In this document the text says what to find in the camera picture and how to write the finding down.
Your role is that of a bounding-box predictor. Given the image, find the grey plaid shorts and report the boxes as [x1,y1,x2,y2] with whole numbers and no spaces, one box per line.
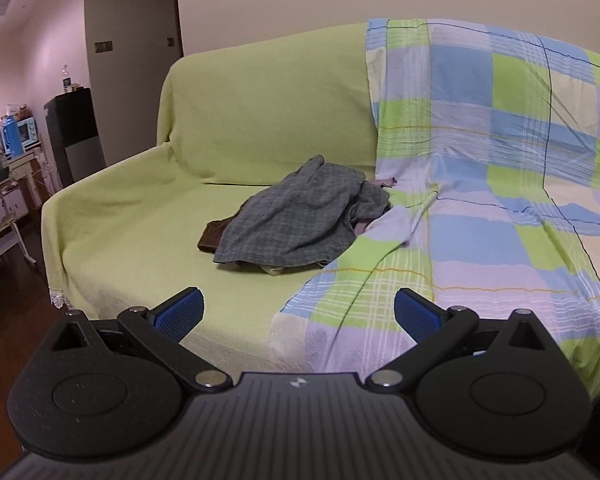
[213,155,390,270]

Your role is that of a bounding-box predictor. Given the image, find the brown garment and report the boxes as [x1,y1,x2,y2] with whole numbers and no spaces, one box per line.
[197,217,234,254]

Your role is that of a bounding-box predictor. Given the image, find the plaid blue green sheet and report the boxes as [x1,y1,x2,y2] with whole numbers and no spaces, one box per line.
[268,18,600,396]

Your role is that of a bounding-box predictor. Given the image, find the white side table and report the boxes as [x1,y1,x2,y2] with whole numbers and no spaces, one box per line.
[0,151,38,270]

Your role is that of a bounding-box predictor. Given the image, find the black refrigerator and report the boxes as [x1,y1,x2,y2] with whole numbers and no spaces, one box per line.
[44,88,106,188]

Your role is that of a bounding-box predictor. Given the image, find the green covered sofa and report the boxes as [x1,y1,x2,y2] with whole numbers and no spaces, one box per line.
[42,24,377,377]

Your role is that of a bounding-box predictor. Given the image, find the blue microwave oven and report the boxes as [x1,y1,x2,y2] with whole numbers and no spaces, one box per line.
[17,117,38,151]

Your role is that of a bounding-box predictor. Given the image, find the blue thermos jug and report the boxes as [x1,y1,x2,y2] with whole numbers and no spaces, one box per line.
[2,115,23,158]

